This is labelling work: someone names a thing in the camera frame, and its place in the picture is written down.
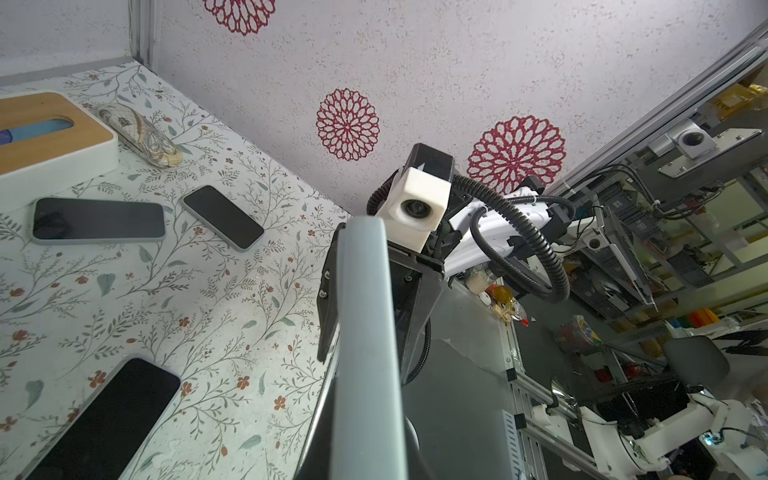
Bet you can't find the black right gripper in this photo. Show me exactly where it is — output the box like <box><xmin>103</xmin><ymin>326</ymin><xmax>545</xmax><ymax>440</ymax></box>
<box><xmin>316</xmin><ymin>222</ymin><xmax>444</xmax><ymax>384</ymax></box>

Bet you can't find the black phone pale green case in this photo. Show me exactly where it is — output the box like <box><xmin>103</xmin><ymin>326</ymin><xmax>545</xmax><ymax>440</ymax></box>
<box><xmin>295</xmin><ymin>216</ymin><xmax>431</xmax><ymax>479</ymax></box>

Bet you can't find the white external camera on bracket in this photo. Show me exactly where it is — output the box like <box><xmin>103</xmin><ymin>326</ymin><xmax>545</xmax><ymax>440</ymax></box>
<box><xmin>649</xmin><ymin>120</ymin><xmax>763</xmax><ymax>179</ymax></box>

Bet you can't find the black phone white case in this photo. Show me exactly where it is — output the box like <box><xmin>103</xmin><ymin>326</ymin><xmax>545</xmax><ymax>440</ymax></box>
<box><xmin>19</xmin><ymin>357</ymin><xmax>182</xmax><ymax>479</ymax></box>

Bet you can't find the map print glasses case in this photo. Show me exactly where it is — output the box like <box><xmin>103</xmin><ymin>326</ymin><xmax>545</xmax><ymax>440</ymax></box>
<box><xmin>96</xmin><ymin>103</ymin><xmax>183</xmax><ymax>169</ymax></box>

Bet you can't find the black phone clear case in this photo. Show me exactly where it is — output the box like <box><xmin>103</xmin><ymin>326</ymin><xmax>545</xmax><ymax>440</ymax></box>
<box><xmin>181</xmin><ymin>185</ymin><xmax>265</xmax><ymax>252</ymax></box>

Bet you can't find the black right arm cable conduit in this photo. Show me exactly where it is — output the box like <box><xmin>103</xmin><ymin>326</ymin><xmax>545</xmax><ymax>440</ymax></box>
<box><xmin>365</xmin><ymin>170</ymin><xmax>571</xmax><ymax>304</ymax></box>

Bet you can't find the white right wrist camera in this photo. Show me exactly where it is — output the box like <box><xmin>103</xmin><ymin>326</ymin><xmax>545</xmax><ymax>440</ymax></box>
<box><xmin>366</xmin><ymin>143</ymin><xmax>454</xmax><ymax>252</ymax></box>

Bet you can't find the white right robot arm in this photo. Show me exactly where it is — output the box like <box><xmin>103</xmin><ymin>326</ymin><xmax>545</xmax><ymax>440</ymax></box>
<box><xmin>385</xmin><ymin>177</ymin><xmax>576</xmax><ymax>383</ymax></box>

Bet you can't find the black phone light blue case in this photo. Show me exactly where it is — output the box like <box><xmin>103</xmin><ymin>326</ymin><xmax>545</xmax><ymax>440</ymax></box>
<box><xmin>31</xmin><ymin>197</ymin><xmax>166</xmax><ymax>244</ymax></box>

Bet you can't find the white tissue box wooden lid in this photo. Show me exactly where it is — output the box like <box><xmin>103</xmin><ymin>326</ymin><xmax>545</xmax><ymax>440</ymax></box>
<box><xmin>1</xmin><ymin>91</ymin><xmax>119</xmax><ymax>213</ymax></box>

